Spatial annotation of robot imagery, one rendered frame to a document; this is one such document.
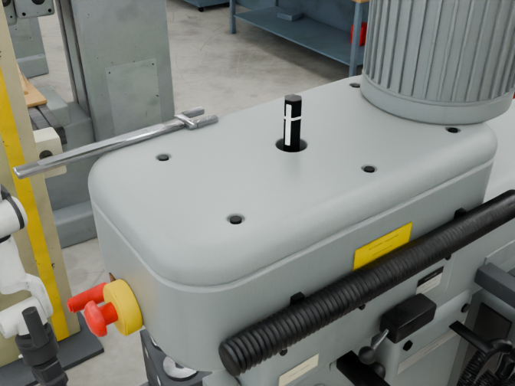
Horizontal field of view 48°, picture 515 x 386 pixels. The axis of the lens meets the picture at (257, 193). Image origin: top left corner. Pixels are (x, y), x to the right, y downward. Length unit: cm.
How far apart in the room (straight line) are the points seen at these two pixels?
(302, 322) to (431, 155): 25
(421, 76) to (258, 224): 30
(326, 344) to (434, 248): 17
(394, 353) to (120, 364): 220
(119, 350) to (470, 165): 249
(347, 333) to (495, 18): 40
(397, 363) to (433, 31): 47
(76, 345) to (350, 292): 253
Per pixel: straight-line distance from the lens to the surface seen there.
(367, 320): 75
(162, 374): 145
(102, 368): 296
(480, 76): 74
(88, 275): 347
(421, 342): 91
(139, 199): 58
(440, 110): 74
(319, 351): 71
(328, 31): 661
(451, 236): 70
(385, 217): 63
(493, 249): 95
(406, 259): 65
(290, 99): 64
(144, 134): 69
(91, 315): 63
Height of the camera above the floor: 221
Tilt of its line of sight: 33 degrees down
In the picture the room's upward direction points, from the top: straight up
